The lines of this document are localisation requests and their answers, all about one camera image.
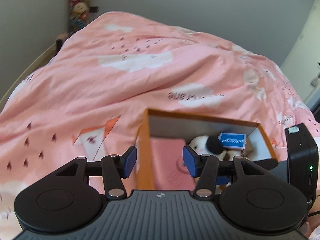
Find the pink printed blanket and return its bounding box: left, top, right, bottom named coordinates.
left=0, top=11, right=320, bottom=240

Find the white door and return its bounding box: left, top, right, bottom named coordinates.
left=279, top=0, right=320, bottom=105

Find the orange cardboard box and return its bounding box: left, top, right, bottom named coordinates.
left=136, top=108, right=279, bottom=192

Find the stack of plush toys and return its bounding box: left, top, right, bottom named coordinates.
left=69, top=0, right=94, bottom=33

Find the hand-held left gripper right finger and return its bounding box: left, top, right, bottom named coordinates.
left=182, top=145, right=269, bottom=197

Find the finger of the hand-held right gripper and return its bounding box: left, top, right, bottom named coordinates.
left=250, top=159, right=278, bottom=170
left=217, top=176, right=232, bottom=187

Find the small blue card box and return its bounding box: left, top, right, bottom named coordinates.
left=218, top=132, right=248, bottom=150

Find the panda plush toy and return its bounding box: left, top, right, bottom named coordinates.
left=187, top=134, right=248, bottom=162

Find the dark bedside object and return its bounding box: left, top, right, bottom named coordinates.
left=56, top=32, right=67, bottom=54

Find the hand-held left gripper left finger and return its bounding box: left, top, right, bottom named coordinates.
left=54, top=146, right=138, bottom=198

